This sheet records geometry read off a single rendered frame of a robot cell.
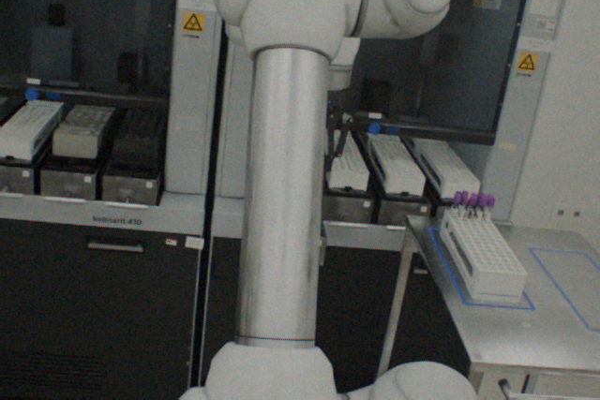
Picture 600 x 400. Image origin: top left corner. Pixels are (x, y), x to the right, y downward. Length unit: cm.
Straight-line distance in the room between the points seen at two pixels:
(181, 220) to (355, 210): 45
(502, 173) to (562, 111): 131
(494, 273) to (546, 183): 198
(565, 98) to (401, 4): 237
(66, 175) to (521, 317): 111
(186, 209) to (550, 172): 198
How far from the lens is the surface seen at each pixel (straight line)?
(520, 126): 196
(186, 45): 177
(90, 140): 186
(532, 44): 191
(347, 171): 182
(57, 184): 183
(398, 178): 185
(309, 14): 91
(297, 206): 86
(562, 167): 336
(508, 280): 142
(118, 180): 180
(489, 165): 197
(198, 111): 181
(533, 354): 130
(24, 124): 199
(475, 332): 131
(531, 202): 337
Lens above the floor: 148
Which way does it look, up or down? 21 degrees down
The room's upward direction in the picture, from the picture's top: 8 degrees clockwise
